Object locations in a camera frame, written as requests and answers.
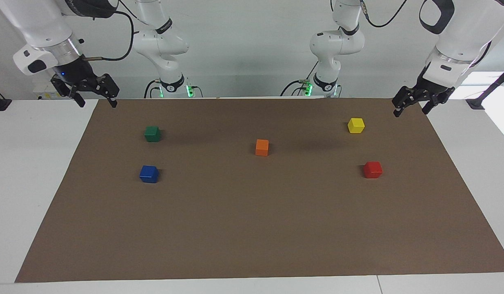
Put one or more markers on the green cube block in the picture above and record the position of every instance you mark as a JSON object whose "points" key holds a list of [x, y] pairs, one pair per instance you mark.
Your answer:
{"points": [[152, 134]]}

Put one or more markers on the black stand with clamp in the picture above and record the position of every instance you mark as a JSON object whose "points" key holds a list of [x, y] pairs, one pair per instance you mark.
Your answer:
{"points": [[490, 87]]}

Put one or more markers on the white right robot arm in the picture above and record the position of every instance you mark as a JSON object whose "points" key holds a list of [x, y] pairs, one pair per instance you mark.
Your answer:
{"points": [[162, 45]]}

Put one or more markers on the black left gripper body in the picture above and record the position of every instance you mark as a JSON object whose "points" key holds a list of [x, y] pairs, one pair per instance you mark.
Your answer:
{"points": [[433, 86]]}

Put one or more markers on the red cube block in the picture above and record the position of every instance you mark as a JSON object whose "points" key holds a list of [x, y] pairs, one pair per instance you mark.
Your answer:
{"points": [[372, 170]]}

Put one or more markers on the orange cube block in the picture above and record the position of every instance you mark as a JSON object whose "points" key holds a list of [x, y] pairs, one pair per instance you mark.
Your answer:
{"points": [[262, 148]]}

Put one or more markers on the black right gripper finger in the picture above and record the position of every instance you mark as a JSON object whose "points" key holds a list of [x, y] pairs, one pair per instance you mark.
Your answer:
{"points": [[109, 86], [71, 93]]}

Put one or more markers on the yellow cube block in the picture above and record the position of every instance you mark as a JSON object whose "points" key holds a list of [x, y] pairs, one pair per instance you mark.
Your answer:
{"points": [[356, 125]]}

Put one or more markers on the brown table mat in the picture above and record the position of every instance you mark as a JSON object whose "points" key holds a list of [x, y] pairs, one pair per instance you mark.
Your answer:
{"points": [[252, 224]]}

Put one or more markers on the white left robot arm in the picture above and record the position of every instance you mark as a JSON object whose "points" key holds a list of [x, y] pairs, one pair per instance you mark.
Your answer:
{"points": [[337, 45]]}

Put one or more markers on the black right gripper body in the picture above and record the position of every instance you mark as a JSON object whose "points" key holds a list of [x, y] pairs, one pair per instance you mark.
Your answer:
{"points": [[74, 71]]}

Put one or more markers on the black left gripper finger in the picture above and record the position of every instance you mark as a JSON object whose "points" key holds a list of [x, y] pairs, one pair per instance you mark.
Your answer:
{"points": [[437, 100], [403, 100]]}

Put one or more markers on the blue cube block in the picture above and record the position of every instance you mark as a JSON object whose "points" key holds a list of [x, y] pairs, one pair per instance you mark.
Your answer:
{"points": [[149, 174]]}

